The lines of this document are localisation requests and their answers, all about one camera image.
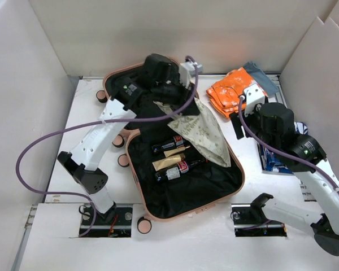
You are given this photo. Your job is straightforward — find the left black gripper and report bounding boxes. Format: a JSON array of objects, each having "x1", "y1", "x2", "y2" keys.
[{"x1": 151, "y1": 76, "x2": 199, "y2": 115}]

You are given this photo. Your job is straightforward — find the cream green printed cloth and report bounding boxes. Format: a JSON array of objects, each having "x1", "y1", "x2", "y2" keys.
[{"x1": 167, "y1": 98, "x2": 231, "y2": 168}]

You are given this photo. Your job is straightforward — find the blue white red cloth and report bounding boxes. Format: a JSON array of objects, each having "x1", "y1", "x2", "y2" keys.
[{"x1": 258, "y1": 121, "x2": 308, "y2": 175}]

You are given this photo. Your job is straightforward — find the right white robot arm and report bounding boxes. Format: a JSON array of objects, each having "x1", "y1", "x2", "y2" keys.
[{"x1": 231, "y1": 103, "x2": 339, "y2": 256}]

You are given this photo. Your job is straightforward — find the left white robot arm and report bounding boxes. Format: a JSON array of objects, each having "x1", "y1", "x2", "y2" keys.
[{"x1": 57, "y1": 54, "x2": 198, "y2": 224}]

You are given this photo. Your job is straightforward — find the orange white folded cloth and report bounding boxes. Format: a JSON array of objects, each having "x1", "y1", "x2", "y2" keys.
[{"x1": 206, "y1": 67, "x2": 262, "y2": 119}]

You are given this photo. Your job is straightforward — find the grey folded cloth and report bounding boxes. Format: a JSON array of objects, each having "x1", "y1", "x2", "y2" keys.
[{"x1": 243, "y1": 62, "x2": 279, "y2": 97}]

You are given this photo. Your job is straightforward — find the pink hard-shell suitcase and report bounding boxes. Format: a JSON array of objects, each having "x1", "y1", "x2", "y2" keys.
[{"x1": 95, "y1": 58, "x2": 246, "y2": 235}]

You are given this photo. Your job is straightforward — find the rear cola bottle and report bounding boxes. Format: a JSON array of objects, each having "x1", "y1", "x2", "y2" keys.
[{"x1": 151, "y1": 135, "x2": 185, "y2": 154}]

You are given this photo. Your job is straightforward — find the cola bottle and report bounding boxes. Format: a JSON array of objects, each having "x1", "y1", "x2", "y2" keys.
[
  {"x1": 155, "y1": 159, "x2": 208, "y2": 182},
  {"x1": 151, "y1": 135, "x2": 185, "y2": 154}
]

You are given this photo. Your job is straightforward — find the small gold cosmetic tube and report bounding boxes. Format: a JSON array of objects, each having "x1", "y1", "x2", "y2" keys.
[{"x1": 164, "y1": 145, "x2": 190, "y2": 158}]

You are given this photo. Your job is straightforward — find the front cola bottle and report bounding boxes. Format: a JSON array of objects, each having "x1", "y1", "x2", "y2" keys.
[{"x1": 155, "y1": 159, "x2": 208, "y2": 182}]

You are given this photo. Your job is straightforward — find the large gold cosmetic tube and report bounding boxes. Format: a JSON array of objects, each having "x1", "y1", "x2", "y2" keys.
[{"x1": 152, "y1": 153, "x2": 185, "y2": 171}]

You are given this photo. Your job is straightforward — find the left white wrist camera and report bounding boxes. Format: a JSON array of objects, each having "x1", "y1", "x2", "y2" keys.
[{"x1": 179, "y1": 62, "x2": 195, "y2": 88}]

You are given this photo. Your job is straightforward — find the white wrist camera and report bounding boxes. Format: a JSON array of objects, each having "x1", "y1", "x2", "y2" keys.
[
  {"x1": 244, "y1": 84, "x2": 267, "y2": 116},
  {"x1": 179, "y1": 62, "x2": 195, "y2": 88}
]

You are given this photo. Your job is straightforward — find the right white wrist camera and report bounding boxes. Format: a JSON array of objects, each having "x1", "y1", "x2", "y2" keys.
[{"x1": 244, "y1": 84, "x2": 267, "y2": 116}]

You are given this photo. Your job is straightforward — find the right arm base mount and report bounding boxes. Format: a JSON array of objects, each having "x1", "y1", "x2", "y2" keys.
[{"x1": 230, "y1": 204, "x2": 287, "y2": 237}]

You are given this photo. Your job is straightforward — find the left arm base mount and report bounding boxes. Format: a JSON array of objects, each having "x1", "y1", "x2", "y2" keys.
[{"x1": 79, "y1": 204, "x2": 133, "y2": 238}]

